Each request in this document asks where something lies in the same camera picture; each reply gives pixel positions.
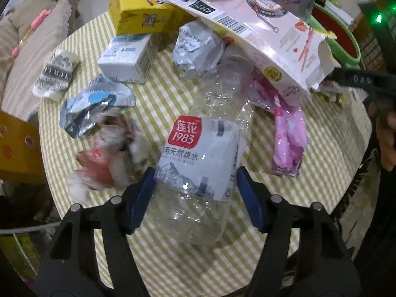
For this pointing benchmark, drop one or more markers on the white blue milk carton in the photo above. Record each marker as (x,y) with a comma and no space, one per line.
(129,58)

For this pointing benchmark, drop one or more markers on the pink toy wand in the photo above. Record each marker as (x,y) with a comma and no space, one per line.
(33,26)

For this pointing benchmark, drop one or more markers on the crumpled blue silver wrapper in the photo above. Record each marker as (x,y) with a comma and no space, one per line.
(78,114)

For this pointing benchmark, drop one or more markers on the person right hand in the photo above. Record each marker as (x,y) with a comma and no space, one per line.
(382,110)

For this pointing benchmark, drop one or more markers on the orange cardboard box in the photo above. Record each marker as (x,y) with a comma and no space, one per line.
(20,155)

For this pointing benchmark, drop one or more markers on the red green trash bin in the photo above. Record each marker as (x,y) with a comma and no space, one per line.
(344,46)

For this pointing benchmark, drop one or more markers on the pink white snack box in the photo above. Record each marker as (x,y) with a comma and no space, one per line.
(291,55)

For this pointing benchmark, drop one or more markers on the black white patterned wrapper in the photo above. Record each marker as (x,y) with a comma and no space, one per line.
(56,76)

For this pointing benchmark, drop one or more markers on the crumpled red white wrapper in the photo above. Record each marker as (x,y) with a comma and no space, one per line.
(117,158)

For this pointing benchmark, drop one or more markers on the yellow ice tea carton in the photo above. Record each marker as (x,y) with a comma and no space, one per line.
(146,16)

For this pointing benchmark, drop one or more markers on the crumpled white paper ball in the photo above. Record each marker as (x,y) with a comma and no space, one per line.
(198,49)

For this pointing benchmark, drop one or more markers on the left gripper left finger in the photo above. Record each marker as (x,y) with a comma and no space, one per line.
(69,266)

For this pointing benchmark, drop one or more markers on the pink plastic snack wrapper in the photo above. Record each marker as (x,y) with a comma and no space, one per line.
(290,133)

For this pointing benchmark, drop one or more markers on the yellow green checkered tablecloth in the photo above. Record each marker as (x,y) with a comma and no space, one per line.
(337,140)

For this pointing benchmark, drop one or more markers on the clear crushed water bottle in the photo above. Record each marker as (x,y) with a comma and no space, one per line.
(196,173)

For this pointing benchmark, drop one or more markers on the beige striped sofa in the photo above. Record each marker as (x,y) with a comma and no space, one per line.
(19,74)

